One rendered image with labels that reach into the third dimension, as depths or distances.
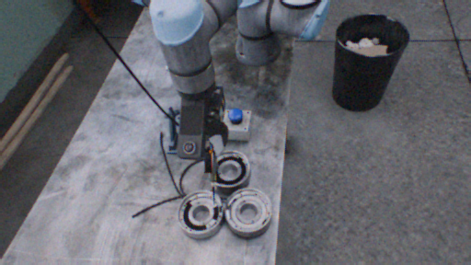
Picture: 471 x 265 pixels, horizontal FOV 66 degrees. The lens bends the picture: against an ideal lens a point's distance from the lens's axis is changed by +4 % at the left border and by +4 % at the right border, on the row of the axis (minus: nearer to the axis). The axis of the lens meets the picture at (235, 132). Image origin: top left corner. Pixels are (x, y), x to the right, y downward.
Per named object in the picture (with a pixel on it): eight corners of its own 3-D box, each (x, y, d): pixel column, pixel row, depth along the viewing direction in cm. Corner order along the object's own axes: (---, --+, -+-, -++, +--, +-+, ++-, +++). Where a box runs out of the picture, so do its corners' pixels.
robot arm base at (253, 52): (239, 36, 122) (236, 10, 114) (282, 37, 119) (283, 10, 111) (232, 65, 113) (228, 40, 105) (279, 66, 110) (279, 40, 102)
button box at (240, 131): (248, 141, 93) (247, 130, 89) (223, 139, 94) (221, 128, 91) (253, 118, 98) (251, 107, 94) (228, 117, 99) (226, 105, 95)
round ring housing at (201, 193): (235, 215, 80) (233, 207, 77) (202, 250, 76) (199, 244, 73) (203, 190, 85) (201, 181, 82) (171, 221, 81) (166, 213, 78)
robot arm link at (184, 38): (213, -13, 50) (179, 21, 46) (224, 50, 58) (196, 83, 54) (168, -23, 53) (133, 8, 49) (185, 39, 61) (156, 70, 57)
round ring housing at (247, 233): (281, 212, 80) (281, 203, 77) (254, 248, 75) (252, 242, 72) (245, 188, 84) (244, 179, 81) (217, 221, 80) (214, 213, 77)
